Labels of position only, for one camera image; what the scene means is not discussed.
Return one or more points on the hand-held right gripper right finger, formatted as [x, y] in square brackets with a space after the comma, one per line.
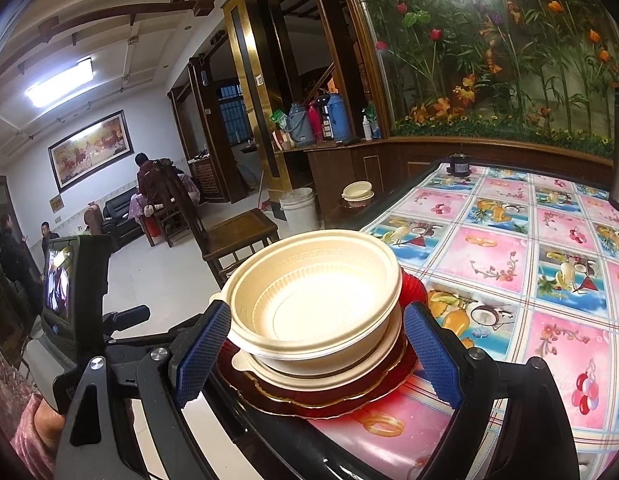
[434, 355]

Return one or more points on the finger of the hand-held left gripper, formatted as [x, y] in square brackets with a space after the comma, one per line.
[134, 347]

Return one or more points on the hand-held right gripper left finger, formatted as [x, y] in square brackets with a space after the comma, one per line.
[202, 355]

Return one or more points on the white round plate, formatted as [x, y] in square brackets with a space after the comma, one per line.
[241, 362]

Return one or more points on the beige cup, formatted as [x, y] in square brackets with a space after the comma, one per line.
[249, 305]

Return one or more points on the large red plastic plate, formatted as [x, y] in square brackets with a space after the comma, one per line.
[414, 287]

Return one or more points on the person's left forearm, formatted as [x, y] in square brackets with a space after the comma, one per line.
[24, 435]

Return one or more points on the beige bowls on stool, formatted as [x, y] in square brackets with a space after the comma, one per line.
[357, 190]

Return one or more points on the person's left hand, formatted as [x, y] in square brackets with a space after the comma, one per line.
[49, 425]

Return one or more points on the black sofa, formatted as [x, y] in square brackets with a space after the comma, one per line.
[117, 210]

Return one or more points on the table with pink cloth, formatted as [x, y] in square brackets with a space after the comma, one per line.
[137, 207]

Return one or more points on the floral patterned cloth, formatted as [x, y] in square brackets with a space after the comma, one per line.
[4, 375]

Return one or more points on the black-rimmed dining table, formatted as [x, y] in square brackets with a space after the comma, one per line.
[289, 450]

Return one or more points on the tall-backed wooden chair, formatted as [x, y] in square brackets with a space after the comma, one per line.
[239, 230]

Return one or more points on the low wooden sideboard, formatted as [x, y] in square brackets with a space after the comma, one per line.
[203, 175]

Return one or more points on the small wooden stool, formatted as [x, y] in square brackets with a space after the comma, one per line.
[339, 217]

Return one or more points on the dark red dish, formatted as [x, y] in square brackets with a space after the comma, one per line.
[357, 204]

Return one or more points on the white plastic bucket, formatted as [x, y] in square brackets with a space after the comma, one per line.
[299, 212]

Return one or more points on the mop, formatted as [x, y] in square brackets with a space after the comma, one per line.
[262, 190]

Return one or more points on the small black jar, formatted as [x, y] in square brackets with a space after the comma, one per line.
[458, 166]

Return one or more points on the wooden cabinet counter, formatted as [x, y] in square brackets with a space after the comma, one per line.
[389, 165]

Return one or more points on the rectangular ceiling light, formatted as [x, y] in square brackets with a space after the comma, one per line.
[59, 85]

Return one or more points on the small black case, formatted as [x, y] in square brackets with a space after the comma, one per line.
[350, 141]

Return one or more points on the red white box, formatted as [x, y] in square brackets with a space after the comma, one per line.
[279, 139]

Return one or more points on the white spray bottle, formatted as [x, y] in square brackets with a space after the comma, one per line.
[367, 130]

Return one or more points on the grey-blue thermos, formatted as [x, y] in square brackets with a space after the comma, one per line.
[300, 127]

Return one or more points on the green packet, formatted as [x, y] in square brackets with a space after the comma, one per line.
[278, 119]

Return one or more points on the black thermos pot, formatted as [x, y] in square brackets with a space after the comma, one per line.
[327, 125]

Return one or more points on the pink thermos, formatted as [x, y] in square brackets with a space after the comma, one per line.
[314, 122]

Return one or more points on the golden pillar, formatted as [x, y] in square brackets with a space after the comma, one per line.
[254, 85]

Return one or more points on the blue thermos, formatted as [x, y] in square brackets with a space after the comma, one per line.
[337, 110]

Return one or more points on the wooden staircase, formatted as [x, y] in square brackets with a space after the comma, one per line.
[319, 82]

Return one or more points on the small yellow wall plaque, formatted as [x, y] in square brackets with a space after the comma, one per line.
[56, 203]

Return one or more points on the framed wall painting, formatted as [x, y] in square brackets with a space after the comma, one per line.
[89, 147]

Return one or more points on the artificial flower wall display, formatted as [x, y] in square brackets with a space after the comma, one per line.
[489, 60]

